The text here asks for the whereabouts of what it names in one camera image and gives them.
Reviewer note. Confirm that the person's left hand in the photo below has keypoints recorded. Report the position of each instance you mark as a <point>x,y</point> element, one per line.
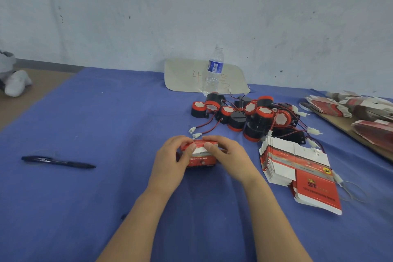
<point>167,166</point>

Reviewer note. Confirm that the person's right hand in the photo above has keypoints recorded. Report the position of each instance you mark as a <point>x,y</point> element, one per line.
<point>235,162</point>

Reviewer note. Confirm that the person's right thumb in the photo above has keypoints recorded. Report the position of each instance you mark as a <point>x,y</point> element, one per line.
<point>210,149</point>

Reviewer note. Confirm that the person's left thumb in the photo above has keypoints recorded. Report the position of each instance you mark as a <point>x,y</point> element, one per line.
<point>189,152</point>

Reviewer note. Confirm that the small red carton box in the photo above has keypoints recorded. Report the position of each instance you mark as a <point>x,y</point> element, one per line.
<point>201,160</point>

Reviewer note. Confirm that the person's right forearm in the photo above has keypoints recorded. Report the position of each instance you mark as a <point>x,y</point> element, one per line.
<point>273,225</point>

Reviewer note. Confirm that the person's left forearm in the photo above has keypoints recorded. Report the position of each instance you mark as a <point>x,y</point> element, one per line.
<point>135,228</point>

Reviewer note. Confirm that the pile of black red horns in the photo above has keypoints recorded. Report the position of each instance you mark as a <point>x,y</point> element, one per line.
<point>261,116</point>

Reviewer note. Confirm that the beige cardboard sheet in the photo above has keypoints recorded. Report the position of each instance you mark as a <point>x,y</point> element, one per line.
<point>184,76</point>

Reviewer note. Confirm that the clear plastic water bottle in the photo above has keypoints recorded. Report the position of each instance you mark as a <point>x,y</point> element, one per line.
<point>214,71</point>

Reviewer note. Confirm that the stack of flat red cartons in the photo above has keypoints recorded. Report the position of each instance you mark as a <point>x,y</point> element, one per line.
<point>302,172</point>

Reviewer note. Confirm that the white tape roll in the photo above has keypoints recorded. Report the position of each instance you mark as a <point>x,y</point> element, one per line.
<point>305,106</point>

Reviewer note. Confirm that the blue tablecloth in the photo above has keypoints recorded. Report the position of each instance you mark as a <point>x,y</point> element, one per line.
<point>76,203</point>

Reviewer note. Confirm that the bundle of flat red cartons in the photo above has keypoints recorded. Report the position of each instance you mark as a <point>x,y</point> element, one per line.
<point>376,132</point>
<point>368,106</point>
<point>328,105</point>

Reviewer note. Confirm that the black pen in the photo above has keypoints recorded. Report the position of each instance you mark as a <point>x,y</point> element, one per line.
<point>58,162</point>

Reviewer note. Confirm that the brown cardboard board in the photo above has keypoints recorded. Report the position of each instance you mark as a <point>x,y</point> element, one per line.
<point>340,122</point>

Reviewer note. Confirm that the thin rubber band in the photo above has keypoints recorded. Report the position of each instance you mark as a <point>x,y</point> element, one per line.
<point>357,192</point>

